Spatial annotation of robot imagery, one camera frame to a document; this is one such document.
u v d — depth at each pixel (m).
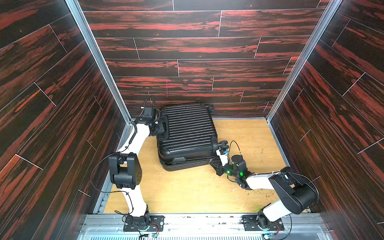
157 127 0.79
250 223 0.73
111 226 0.73
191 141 0.82
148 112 0.72
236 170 0.71
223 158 0.78
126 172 0.49
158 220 0.75
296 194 0.45
